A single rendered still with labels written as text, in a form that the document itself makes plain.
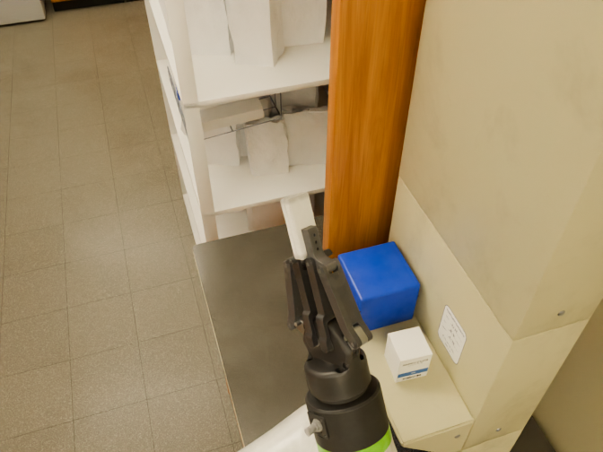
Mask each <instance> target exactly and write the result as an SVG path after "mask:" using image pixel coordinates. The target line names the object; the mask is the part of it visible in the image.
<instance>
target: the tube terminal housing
mask: <svg viewBox="0 0 603 452"><path fill-rule="evenodd" d="M390 241H394V242H395V243H396V245H397V246H398V249H399V250H400V252H401V254H402V255H403V257H404V259H405V260H406V262H407V263H408V265H409V267H410V268H411V270H412V272H413V273H414V275H415V277H416V279H417V281H418V282H419V283H420V289H419V293H418V296H419V297H417V301H416V305H415V312H414V314H415V316H416V318H417V320H418V322H419V323H420V325H421V327H422V329H423V330H424V332H425V334H426V335H427V337H428V339H429V341H430V343H431V344H432V346H433V349H434V350H435V351H436V353H437V355H438V356H439V358H440V360H441V362H442V364H443V366H444V368H445V369H446V370H447V372H448V374H449V376H450V378H451V380H452V382H453V383H454V385H455V387H456V389H457V390H458V391H459V394H460V395H461V397H462V399H463V401H464V403H465V404H466V406H467V408H468V410H469V411H470V413H471V415H472V416H473V418H474V422H473V425H472V427H471V429H470V431H469V433H468V436H467V438H466V440H465V442H464V444H463V447H462V449H461V450H460V451H457V452H510V451H511V449H512V447H513V445H514V444H515V442H516V440H517V439H518V437H519V435H520V434H521V432H522V431H523V429H524V427H525V425H526V424H527V422H528V420H529V418H530V416H531V415H532V413H533V412H534V411H535V409H536V408H537V405H538V404H539V402H540V400H541V399H542V397H543V395H544V394H545V392H546V391H547V389H548V387H549V386H550V384H551V382H552V381H553V379H554V377H555V375H556V373H557V372H558V370H559V369H560V368H561V366H562V364H563V363H564V360H565V359H566V357H567V356H568V354H569V352H570V351H571V349H572V348H573V346H574V344H575V343H576V341H577V339H578V338H579V336H580V334H581V332H582V330H583V329H584V327H585V326H586V325H587V323H588V321H589V320H590V318H587V319H583V320H581V321H578V322H574V323H571V324H569V325H566V326H560V327H557V328H554V329H551V330H548V331H545V332H542V333H539V334H536V335H531V336H528V337H525V338H521V339H519V340H516V341H513V340H512V339H511V338H510V337H509V336H508V334H507V333H506V331H505V330H504V328H503V326H502V325H501V323H500V322H499V320H498V319H497V318H496V316H495V315H494V313H493V311H492V310H491V309H490V308H489V306H488V305H487V303H486V302H485V300H484V299H483V297H482V296H481V294H480V293H479V291H478V290H477V288H476V287H475V285H474V284H473V283H472V282H471V280H470V279H469V277H468V275H467V274H466V272H465V271H464V270H463V268H462V267H461V265H460V264H459V262H458V260H457V259H456V257H455V256H454V255H453V254H452V253H451V251H450V249H449V248H448V246H447V245H446V243H445V242H444V240H443V239H442V238H441V236H440V234H439V233H438V231H437V230H436V229H435V228H434V226H433V224H432V223H431V222H430V220H429V219H428V217H427V216H426V214H425V213H424V211H423V209H422V208H421V206H420V205H419V204H418V203H417V202H416V200H415V198H414V197H413V195H412V194H411V192H410V191H409V190H408V188H407V187H406V185H405V183H404V182H403V180H402V179H401V177H400V176H398V184H397V191H396V196H395V202H394V208H393V214H392V220H391V225H390V231H389V242H390ZM446 302H447V304H448V305H449V307H450V309H451V311H452V312H453V314H454V315H455V317H456V319H457V320H458V321H459V323H460V325H461V326H462V328H463V329H464V331H465V333H466V334H467V336H468V338H467V340H466V343H465V346H464V349H463V351H462V353H461V356H460V359H459V363H458V366H457V367H456V365H455V364H454V362H453V360H452V358H451V357H450V355H449V354H448V352H447V350H446V348H445V347H444V345H443V343H442V342H441V339H440V337H439V336H438V335H437V332H438V328H439V325H440V322H441V316H442V313H443V310H444V307H445V304H446Z"/></svg>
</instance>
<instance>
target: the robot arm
mask: <svg viewBox="0 0 603 452"><path fill-rule="evenodd" d="M281 205H282V208H283V212H284V218H285V222H286V226H287V230H288V235H289V237H290V238H289V239H290V242H291V246H292V249H293V256H292V257H290V258H288V259H287V260H285V261H284V278H285V286H286V294H287V303H288V311H289V315H288V319H287V326H288V328H289V329H290V330H294V329H295V328H297V329H298V330H299V331H300V332H301V333H302V334H303V341H304V344H305V346H306V347H307V350H308V352H309V356H308V359H307V360H306V362H305V365H304V371H305V375H306V378H307V381H308V385H309V391H308V392H307V394H306V396H305V403H306V404H305V405H303V406H301V407H300V408H299V409H297V410H296V411H295V412H293V413H292V414H291V415H289V416H288V417H287V418H285V419H284V420H283V421H281V422H280V423H278V424H277V425H276V426H275V427H274V428H273V429H271V430H269V431H268V432H267V433H265V434H264V435H262V436H261V437H259V438H258V439H256V440H254V441H253V442H251V443H250V444H248V445H247V446H246V447H244V448H243V449H241V450H239V451H238V452H397V449H396V446H395V443H394V440H393V438H392V434H391V430H390V426H389V419H388V415H387V411H386V407H385V403H384V399H383V395H382V391H381V387H380V382H379V380H378V379H377V378H376V377H374V376H373V375H372V374H371V373H370V369H369V365H368V361H367V357H366V354H365V352H364V350H363V349H362V348H360V347H361V346H362V345H364V344H365V343H368V342H369V341H370V340H371V339H372V338H373V336H372V333H371V331H370V329H369V328H368V326H367V325H366V324H365V323H364V321H363V318H362V316H361V313H360V311H359V309H358V307H357V304H356V302H355V299H354V295H353V294H352V291H351V289H350V286H349V284H348V281H347V280H346V277H345V273H344V271H343V268H342V266H341V264H340V262H339V260H338V259H337V258H333V259H331V258H330V257H329V256H331V255H333V252H332V251H331V250H330V249H329V248H328V249H326V250H324V251H323V248H322V245H321V241H320V236H319V230H318V228H317V226H316V223H315V220H314V216H313V212H312V208H311V204H310V198H309V194H308V193H307V192H304V193H303V192H300V193H298V194H295V195H292V196H288V197H286V198H284V199H282V200H281ZM332 271H333V273H332Z"/></svg>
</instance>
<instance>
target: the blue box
mask: <svg viewBox="0 0 603 452"><path fill-rule="evenodd" d="M338 260H339V262H340V264H341V266H342V268H343V271H344V273H345V277H346V280H347V281H348V284H349V286H350V289H351V291H352V294H353V295H354V299H355V302H356V304H357V307H358V309H359V311H360V313H361V316H362V318H363V321H364V323H365V324H366V325H367V326H368V328H369V329H370V331H371V330H374V329H377V328H381V327H384V326H390V325H393V324H396V323H399V322H403V321H406V320H409V319H412V318H413V315H414V312H415V305H416V301H417V297H419V296H418V293H419V289H420V283H419V282H418V281H417V279H416V277H415V275H414V273H413V272H412V270H411V268H410V267H409V265H408V263H407V262H406V260H405V259H404V257H403V255H402V254H401V252H400V250H399V249H398V246H397V245H396V243H395V242H394V241H390V242H387V243H383V244H379V245H376V246H372V247H368V248H362V249H358V250H355V251H351V252H347V253H344V254H340V255H338Z"/></svg>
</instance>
